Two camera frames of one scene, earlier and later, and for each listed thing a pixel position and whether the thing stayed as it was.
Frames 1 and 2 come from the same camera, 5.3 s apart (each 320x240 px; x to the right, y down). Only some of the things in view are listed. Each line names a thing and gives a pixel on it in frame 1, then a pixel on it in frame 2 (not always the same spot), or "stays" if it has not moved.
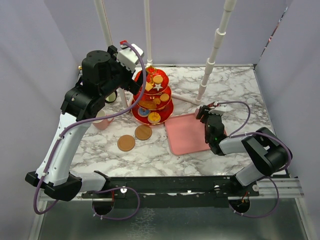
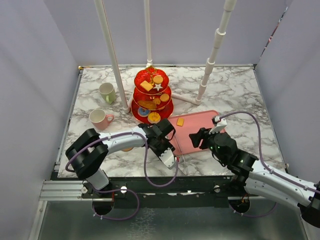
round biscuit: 157,79 stays
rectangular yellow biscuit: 148,86 stays
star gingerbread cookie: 158,86 stays
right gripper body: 204,111 to 208,139
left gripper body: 122,77 to 162,145
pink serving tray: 186,134 stays
